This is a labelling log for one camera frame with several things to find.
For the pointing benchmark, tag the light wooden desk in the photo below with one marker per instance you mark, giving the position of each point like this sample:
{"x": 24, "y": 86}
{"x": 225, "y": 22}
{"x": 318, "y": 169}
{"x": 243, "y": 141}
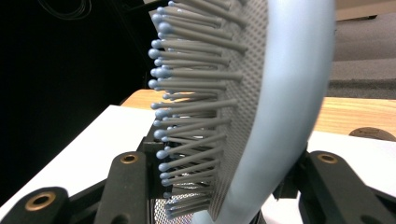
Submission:
{"x": 364, "y": 11}

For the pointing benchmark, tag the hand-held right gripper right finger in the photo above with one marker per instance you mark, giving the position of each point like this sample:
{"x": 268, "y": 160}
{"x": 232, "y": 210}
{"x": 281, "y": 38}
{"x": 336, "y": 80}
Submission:
{"x": 289, "y": 183}

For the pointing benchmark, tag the black curtain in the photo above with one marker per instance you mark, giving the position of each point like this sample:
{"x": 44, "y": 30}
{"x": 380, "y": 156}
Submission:
{"x": 62, "y": 77}

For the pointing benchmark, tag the wooden table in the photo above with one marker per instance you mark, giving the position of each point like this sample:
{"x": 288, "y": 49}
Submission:
{"x": 342, "y": 115}

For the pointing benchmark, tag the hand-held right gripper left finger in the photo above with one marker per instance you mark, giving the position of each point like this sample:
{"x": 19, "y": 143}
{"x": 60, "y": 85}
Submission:
{"x": 154, "y": 186}

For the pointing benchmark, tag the light blue hairbrush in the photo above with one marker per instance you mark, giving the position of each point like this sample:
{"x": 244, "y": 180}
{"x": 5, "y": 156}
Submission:
{"x": 295, "y": 77}

